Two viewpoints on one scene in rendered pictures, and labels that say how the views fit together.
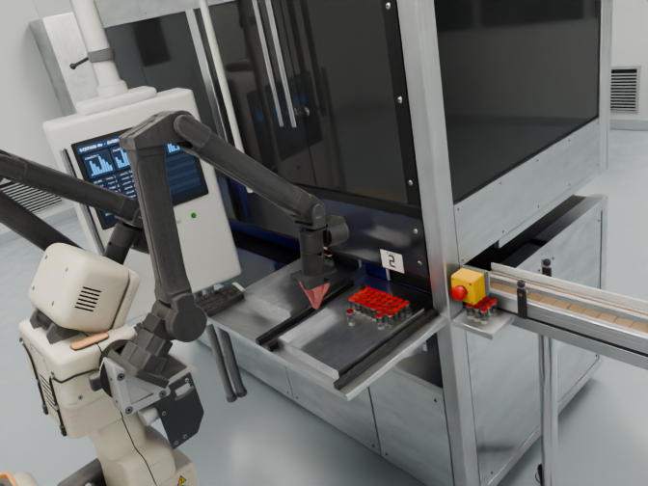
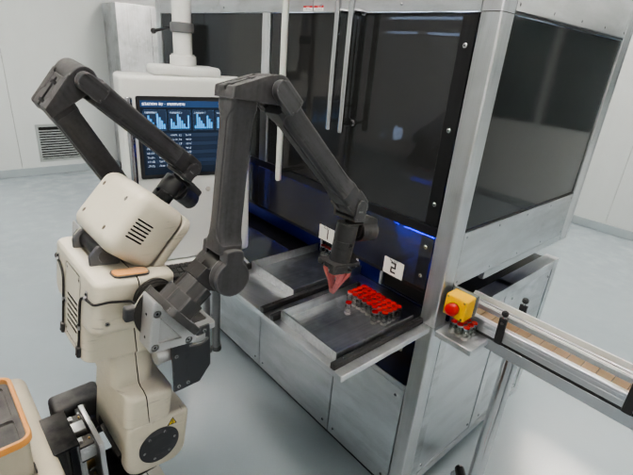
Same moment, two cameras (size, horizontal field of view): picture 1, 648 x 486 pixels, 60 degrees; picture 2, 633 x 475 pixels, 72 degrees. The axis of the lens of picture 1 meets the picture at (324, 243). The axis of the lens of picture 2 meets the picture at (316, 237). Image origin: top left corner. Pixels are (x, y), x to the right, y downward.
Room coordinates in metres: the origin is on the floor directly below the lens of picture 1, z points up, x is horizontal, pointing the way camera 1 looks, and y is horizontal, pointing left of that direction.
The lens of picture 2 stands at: (0.18, 0.20, 1.68)
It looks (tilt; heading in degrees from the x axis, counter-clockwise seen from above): 23 degrees down; 355
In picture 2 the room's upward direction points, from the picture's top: 5 degrees clockwise
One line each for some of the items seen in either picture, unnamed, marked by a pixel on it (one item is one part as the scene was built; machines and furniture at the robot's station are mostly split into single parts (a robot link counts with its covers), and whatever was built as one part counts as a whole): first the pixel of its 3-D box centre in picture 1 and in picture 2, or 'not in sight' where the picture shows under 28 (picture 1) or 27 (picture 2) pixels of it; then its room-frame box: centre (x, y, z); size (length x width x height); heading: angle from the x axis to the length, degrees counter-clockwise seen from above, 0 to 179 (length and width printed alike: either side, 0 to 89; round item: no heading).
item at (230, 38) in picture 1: (255, 95); (305, 99); (1.93, 0.13, 1.51); 0.47 x 0.01 x 0.59; 38
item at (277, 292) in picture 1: (305, 282); (306, 267); (1.71, 0.09, 0.90); 0.34 x 0.26 x 0.04; 128
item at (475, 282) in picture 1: (470, 284); (461, 304); (1.31, -0.36, 1.00); 0.08 x 0.07 x 0.07; 128
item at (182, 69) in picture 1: (177, 94); (232, 84); (2.35, 0.46, 1.51); 0.49 x 0.01 x 0.59; 38
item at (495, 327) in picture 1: (486, 317); (463, 335); (1.33, -0.41, 0.87); 0.14 x 0.13 x 0.02; 128
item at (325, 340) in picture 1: (351, 328); (347, 317); (1.37, -0.03, 0.90); 0.34 x 0.26 x 0.04; 127
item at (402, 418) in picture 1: (347, 284); (324, 279); (2.46, -0.07, 0.44); 2.06 x 1.00 x 0.88; 38
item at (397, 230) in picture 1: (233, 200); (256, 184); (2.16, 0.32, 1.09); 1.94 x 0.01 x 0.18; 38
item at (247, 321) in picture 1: (324, 312); (321, 297); (1.53, 0.04, 0.87); 0.70 x 0.48 x 0.02; 38
